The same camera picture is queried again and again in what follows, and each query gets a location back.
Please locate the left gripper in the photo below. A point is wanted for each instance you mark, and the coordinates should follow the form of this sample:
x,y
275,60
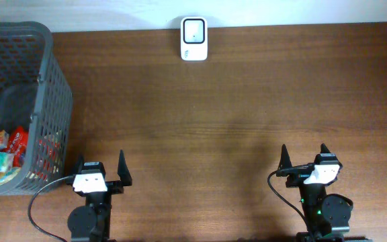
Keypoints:
x,y
113,185

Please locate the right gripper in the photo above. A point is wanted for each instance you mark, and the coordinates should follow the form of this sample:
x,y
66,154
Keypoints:
x,y
294,181

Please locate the red snack packet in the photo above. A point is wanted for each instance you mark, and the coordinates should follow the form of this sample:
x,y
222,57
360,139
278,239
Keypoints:
x,y
17,144

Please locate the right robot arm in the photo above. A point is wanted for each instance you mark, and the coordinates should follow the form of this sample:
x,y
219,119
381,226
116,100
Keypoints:
x,y
326,216

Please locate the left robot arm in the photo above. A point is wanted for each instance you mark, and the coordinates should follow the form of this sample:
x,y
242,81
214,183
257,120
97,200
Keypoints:
x,y
91,221

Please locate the white barcode scanner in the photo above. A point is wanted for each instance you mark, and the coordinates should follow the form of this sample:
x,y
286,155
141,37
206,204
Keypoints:
x,y
194,38

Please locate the grey plastic mesh basket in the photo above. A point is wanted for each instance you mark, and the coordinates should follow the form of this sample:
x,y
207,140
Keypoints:
x,y
35,95

